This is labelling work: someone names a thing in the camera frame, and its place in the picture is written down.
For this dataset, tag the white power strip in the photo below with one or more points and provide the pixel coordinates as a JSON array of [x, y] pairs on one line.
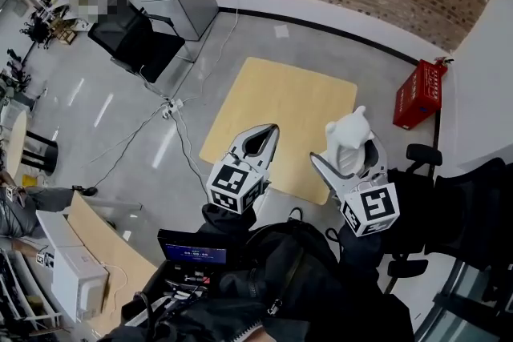
[[172, 108]]

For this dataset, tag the black monitor screen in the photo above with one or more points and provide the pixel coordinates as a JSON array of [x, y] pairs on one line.
[[196, 252]]

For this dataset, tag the black mesh office chair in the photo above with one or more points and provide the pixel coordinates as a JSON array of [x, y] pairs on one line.
[[136, 44]]

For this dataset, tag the white paper sheet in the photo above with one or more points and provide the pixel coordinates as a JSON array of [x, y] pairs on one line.
[[281, 31]]

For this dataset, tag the wooden crate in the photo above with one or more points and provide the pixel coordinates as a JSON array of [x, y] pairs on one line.
[[63, 32]]

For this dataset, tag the square wooden table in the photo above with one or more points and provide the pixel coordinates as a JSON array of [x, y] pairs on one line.
[[288, 92]]

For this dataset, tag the black framed window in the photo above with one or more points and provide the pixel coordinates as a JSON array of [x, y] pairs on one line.
[[465, 308]]

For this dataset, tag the person's left forearm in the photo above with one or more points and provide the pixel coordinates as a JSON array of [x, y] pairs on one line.
[[228, 218]]

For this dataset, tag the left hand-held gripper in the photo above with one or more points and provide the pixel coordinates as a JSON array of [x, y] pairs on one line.
[[232, 182]]

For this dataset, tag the black equipment case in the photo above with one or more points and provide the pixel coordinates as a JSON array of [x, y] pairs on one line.
[[180, 288]]

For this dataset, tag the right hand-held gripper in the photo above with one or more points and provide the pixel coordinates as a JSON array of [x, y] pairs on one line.
[[372, 204]]

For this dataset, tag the white plastic bear figure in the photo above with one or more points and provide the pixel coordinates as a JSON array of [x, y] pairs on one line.
[[348, 132]]

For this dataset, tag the person's right forearm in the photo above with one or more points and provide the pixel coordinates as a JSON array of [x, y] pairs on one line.
[[360, 252]]

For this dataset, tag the white microwave oven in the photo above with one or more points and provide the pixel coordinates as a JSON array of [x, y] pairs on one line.
[[76, 280]]

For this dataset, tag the black padded armchair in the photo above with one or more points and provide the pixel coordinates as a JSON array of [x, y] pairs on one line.
[[473, 212]]

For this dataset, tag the white cardboard box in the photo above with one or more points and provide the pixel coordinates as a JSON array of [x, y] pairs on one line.
[[52, 228]]

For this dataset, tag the red metal box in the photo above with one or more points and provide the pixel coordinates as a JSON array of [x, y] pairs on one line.
[[418, 96]]

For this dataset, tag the black swivel chair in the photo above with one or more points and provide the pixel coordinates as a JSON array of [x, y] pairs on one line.
[[36, 32]]

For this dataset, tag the long wooden desk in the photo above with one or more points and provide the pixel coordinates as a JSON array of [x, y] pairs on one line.
[[116, 248]]

